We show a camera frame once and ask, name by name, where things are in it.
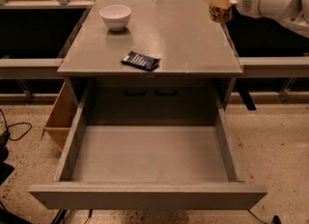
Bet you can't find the right grey metal rail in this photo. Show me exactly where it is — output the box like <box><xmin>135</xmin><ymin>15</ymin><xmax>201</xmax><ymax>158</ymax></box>
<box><xmin>239</xmin><ymin>56</ymin><xmax>309</xmax><ymax>78</ymax></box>

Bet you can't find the black floor cable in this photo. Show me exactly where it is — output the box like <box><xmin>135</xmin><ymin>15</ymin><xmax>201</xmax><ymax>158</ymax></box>
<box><xmin>0</xmin><ymin>108</ymin><xmax>33</xmax><ymax>142</ymax></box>

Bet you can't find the open grey top drawer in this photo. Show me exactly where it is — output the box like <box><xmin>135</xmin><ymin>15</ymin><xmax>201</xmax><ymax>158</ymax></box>
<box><xmin>29</xmin><ymin>86</ymin><xmax>267</xmax><ymax>210</ymax></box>

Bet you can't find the dark blue snack packet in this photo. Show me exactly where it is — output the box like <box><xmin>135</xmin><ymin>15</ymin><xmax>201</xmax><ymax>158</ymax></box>
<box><xmin>121</xmin><ymin>51</ymin><xmax>160</xmax><ymax>71</ymax></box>

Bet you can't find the orange patterned drink can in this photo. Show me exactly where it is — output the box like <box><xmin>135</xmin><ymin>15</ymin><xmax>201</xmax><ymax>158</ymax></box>
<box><xmin>210</xmin><ymin>6</ymin><xmax>234</xmax><ymax>23</ymax></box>

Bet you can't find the grey metal rail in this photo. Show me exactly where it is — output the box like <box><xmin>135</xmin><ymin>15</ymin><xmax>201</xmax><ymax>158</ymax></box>
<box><xmin>0</xmin><ymin>59</ymin><xmax>62</xmax><ymax>79</ymax></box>
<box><xmin>239</xmin><ymin>56</ymin><xmax>309</xmax><ymax>78</ymax></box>

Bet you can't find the left grey metal rail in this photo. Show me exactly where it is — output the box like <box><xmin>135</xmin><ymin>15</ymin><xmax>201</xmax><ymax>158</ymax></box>
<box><xmin>0</xmin><ymin>59</ymin><xmax>62</xmax><ymax>79</ymax></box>

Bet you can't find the grey cabinet with top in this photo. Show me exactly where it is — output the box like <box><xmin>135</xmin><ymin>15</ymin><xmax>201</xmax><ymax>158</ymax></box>
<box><xmin>58</xmin><ymin>0</ymin><xmax>241</xmax><ymax>126</ymax></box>

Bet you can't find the white ceramic bowl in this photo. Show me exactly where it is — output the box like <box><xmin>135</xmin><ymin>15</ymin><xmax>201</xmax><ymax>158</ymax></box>
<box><xmin>99</xmin><ymin>5</ymin><xmax>131</xmax><ymax>31</ymax></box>

